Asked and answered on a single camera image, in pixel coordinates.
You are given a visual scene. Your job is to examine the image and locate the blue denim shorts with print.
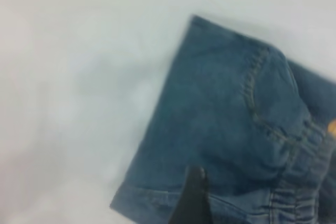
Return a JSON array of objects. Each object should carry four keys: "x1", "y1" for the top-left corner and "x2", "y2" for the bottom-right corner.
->
[{"x1": 109, "y1": 14, "x2": 336, "y2": 224}]

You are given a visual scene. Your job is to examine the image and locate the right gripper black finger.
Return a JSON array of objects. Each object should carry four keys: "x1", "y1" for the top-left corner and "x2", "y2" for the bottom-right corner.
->
[{"x1": 167, "y1": 165, "x2": 214, "y2": 224}]

